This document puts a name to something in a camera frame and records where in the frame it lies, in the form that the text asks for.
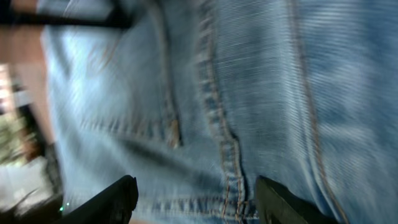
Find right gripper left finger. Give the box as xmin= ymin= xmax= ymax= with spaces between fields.
xmin=54 ymin=175 xmax=139 ymax=224

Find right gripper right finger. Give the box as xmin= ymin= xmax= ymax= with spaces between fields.
xmin=255 ymin=176 xmax=337 ymax=224

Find light blue denim jeans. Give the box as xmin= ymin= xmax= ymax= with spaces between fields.
xmin=42 ymin=0 xmax=397 ymax=223

